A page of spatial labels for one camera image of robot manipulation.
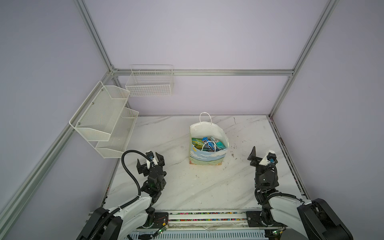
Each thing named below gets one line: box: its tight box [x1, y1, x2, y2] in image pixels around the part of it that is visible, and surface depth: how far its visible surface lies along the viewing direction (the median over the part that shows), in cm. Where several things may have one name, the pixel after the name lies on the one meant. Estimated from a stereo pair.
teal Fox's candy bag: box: [210, 136, 227, 150], surface depth 85 cm
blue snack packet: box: [202, 137, 215, 152], surface depth 84 cm
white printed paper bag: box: [189, 112, 229, 166], surface depth 84 cm
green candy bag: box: [191, 137, 205, 150], surface depth 89 cm
